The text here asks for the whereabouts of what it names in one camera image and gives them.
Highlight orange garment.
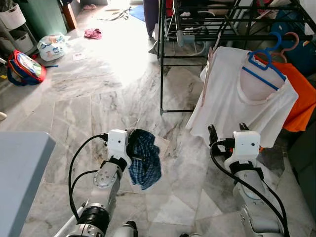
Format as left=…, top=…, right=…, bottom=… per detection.
left=269, top=57, right=316, bottom=133

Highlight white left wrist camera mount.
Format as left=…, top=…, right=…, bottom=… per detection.
left=106, top=129, right=132, bottom=161

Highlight brown wooden post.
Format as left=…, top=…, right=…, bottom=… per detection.
left=62, top=2, right=79, bottom=30

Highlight red blue backpack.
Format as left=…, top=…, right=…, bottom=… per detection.
left=6, top=49, right=47, bottom=87

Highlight white storage shelf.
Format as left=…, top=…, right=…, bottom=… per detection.
left=0, top=2, right=38, bottom=55

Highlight pink plastic hanger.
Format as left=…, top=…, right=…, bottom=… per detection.
left=274, top=32, right=300, bottom=65

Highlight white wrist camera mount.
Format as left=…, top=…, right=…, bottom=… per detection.
left=106, top=129, right=132, bottom=161
left=232, top=131, right=261, bottom=164

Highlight blue floor mat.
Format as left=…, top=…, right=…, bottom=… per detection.
left=129, top=5, right=147, bottom=23

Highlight grey floor cloth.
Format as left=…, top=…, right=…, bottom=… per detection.
left=96, top=7, right=130, bottom=22

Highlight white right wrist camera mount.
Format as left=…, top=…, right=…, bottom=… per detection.
left=232, top=131, right=261, bottom=164

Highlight dark blue fabric bundle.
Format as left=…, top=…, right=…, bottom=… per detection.
left=269, top=22, right=316, bottom=77

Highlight blue plastic hanger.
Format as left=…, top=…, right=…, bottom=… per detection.
left=241, top=31, right=288, bottom=92

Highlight magenta cloth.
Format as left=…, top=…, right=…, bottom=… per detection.
left=83, top=28, right=103, bottom=40

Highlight printed white plastic bag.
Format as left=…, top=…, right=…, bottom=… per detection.
left=37, top=32, right=72, bottom=62

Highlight grey robot left leg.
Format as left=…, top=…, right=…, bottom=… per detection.
left=111, top=221, right=139, bottom=237

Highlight blue plaid shorts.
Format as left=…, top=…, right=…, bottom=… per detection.
left=126, top=128, right=162, bottom=191

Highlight white metal tube frame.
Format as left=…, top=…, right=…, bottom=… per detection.
left=53, top=201, right=88, bottom=237

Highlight light blue plastic table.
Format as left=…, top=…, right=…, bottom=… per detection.
left=0, top=131, right=56, bottom=237

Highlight green ribbed cabinet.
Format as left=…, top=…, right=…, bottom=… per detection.
left=17, top=0, right=67, bottom=40

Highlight dark green sofa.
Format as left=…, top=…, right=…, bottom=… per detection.
left=286, top=111, right=316, bottom=230

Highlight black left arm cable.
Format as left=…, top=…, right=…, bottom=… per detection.
left=68, top=133, right=108, bottom=220

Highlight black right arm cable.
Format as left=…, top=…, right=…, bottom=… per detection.
left=210, top=141, right=289, bottom=237

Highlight black metal drying rack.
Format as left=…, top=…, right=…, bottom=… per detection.
left=157, top=0, right=316, bottom=115

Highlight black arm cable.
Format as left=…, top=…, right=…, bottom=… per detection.
left=68, top=133, right=108, bottom=220
left=210, top=141, right=289, bottom=237

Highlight white t-shirt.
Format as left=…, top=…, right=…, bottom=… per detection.
left=185, top=46, right=299, bottom=149

